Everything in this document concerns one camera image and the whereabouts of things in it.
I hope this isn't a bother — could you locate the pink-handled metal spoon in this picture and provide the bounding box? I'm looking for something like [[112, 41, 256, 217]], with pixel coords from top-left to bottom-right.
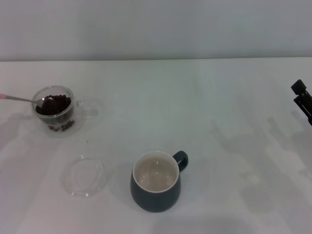
[[0, 93, 53, 107]]

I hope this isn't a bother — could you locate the clear double-walled glass cup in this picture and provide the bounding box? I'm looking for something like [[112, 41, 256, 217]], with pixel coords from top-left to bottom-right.
[[30, 85, 99, 139]]

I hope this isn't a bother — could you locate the dark coffee beans heap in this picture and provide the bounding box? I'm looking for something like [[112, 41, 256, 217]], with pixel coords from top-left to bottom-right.
[[35, 94, 75, 132]]

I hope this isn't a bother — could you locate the dark teal ceramic mug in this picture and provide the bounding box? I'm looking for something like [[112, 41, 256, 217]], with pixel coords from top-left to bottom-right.
[[130, 150, 190, 213]]

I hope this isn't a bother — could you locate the clear round glass saucer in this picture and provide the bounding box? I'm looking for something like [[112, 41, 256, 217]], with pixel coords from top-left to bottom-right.
[[63, 156, 108, 198]]

